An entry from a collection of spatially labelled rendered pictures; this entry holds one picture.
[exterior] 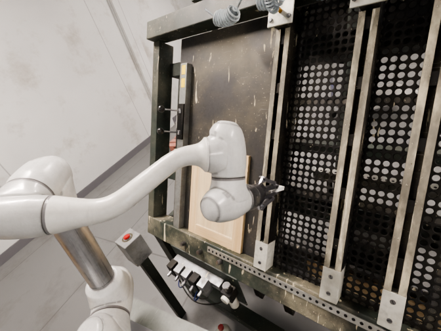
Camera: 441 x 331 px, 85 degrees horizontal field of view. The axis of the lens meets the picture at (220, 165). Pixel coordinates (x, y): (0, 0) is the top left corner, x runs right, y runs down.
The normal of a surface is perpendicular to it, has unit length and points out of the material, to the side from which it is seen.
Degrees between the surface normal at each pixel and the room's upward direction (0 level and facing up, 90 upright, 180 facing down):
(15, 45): 90
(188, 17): 59
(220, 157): 65
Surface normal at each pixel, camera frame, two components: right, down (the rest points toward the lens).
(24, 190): 0.25, -0.83
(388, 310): -0.63, 0.06
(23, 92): 0.87, 0.04
